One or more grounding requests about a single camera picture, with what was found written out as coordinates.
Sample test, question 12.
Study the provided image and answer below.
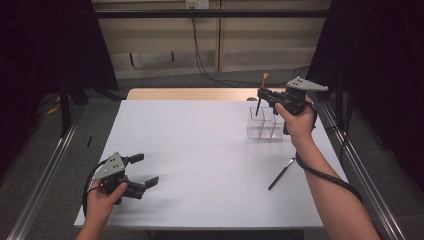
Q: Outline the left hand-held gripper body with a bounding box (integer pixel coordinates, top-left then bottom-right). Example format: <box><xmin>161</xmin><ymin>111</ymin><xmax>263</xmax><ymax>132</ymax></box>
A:
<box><xmin>92</xmin><ymin>151</ymin><xmax>148</xmax><ymax>205</ymax></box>

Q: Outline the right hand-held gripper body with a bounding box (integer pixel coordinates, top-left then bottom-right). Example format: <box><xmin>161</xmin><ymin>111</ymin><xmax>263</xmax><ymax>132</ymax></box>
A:
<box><xmin>271</xmin><ymin>76</ymin><xmax>329</xmax><ymax>117</ymax></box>

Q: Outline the dark makeup brush gold ferrule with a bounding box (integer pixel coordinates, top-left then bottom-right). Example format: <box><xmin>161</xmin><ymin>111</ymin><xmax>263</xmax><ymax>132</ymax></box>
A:
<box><xmin>254</xmin><ymin>72</ymin><xmax>269</xmax><ymax>118</ymax></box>

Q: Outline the clear acrylic organizer box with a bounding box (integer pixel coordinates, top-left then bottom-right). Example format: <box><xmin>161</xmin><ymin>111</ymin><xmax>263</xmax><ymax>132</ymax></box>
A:
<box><xmin>246</xmin><ymin>105</ymin><xmax>286</xmax><ymax>140</ymax></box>

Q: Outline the thin black makeup brush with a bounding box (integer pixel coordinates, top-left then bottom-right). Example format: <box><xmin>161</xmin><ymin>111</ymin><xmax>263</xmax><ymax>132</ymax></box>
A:
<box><xmin>267</xmin><ymin>157</ymin><xmax>297</xmax><ymax>192</ymax></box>

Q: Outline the person's right hand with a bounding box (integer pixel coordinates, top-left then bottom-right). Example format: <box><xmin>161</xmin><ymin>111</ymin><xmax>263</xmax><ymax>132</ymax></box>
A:
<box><xmin>274</xmin><ymin>96</ymin><xmax>319</xmax><ymax>148</ymax></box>

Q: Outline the person's left hand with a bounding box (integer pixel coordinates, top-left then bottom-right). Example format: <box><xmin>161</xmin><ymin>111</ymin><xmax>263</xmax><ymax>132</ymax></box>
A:
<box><xmin>84</xmin><ymin>181</ymin><xmax>129</xmax><ymax>224</ymax></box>

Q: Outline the black curtain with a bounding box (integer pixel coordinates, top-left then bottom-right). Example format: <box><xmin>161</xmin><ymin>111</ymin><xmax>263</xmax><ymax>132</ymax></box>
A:
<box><xmin>305</xmin><ymin>0</ymin><xmax>424</xmax><ymax>191</ymax></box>
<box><xmin>0</xmin><ymin>0</ymin><xmax>120</xmax><ymax>174</ymax></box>

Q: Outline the black metal crossbar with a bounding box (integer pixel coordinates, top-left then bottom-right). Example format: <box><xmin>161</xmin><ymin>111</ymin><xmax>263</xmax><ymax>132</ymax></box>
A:
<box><xmin>94</xmin><ymin>9</ymin><xmax>332</xmax><ymax>19</ymax></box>

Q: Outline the white power socket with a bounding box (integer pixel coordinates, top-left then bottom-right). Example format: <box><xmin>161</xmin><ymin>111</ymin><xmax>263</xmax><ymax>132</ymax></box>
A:
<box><xmin>185</xmin><ymin>0</ymin><xmax>210</xmax><ymax>10</ymax></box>

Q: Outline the beige office desk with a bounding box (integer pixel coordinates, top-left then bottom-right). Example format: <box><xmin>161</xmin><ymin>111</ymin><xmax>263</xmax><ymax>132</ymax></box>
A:
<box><xmin>91</xmin><ymin>0</ymin><xmax>333</xmax><ymax>80</ymax></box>

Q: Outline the left hand-held gripper black cable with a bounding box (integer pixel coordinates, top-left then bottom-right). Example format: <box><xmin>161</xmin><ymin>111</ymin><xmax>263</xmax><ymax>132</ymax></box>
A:
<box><xmin>81</xmin><ymin>159</ymin><xmax>109</xmax><ymax>218</ymax></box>

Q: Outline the hand-held gripper black cable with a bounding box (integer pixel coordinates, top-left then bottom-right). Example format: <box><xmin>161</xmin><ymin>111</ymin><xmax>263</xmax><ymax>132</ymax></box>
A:
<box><xmin>81</xmin><ymin>159</ymin><xmax>109</xmax><ymax>218</ymax></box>
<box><xmin>283</xmin><ymin>101</ymin><xmax>364</xmax><ymax>204</ymax></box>

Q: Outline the black stand post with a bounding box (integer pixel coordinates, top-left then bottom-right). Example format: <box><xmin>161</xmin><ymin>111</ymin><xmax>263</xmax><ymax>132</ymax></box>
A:
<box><xmin>58</xmin><ymin>75</ymin><xmax>73</xmax><ymax>138</ymax></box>
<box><xmin>334</xmin><ymin>72</ymin><xmax>345</xmax><ymax>134</ymax></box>

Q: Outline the aluminium floor rail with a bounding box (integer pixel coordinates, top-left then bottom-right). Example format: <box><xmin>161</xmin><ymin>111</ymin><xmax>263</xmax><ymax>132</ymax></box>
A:
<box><xmin>6</xmin><ymin>109</ymin><xmax>87</xmax><ymax>240</ymax></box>
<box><xmin>319</xmin><ymin>99</ymin><xmax>407</xmax><ymax>240</ymax></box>

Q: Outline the black hanging cable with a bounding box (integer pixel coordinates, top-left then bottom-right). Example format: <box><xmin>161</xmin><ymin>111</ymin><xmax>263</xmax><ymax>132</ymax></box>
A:
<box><xmin>190</xmin><ymin>8</ymin><xmax>311</xmax><ymax>88</ymax></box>

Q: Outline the right hand-held gripper black cable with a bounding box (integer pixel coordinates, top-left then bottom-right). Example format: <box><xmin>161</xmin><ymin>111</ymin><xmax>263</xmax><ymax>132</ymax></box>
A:
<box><xmin>283</xmin><ymin>101</ymin><xmax>364</xmax><ymax>204</ymax></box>

